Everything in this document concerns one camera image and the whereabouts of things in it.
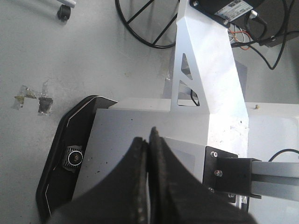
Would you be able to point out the black motor box with label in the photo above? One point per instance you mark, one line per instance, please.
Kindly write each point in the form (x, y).
(266, 21)

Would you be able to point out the black wire stool base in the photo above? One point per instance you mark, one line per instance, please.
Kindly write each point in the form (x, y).
(151, 22)

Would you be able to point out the aluminium extrusion beam with bracket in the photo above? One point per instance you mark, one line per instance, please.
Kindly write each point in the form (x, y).
(225, 174)

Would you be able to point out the grey robot base platform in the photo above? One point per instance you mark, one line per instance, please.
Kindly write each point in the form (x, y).
(268, 132)

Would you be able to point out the white metal column bracket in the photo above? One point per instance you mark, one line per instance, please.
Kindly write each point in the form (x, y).
(206, 91)

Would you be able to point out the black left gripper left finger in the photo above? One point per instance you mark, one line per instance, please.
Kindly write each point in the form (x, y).
(120, 198)

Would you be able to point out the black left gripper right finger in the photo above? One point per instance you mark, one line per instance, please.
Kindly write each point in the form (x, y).
(177, 197)

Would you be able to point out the black caster wheel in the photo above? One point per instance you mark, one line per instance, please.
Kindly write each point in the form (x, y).
(64, 13)

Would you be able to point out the tape residue on floor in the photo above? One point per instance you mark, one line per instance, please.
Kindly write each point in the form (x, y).
(45, 102)

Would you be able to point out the black base bumper with sensor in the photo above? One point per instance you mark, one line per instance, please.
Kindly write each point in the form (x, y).
(59, 177)

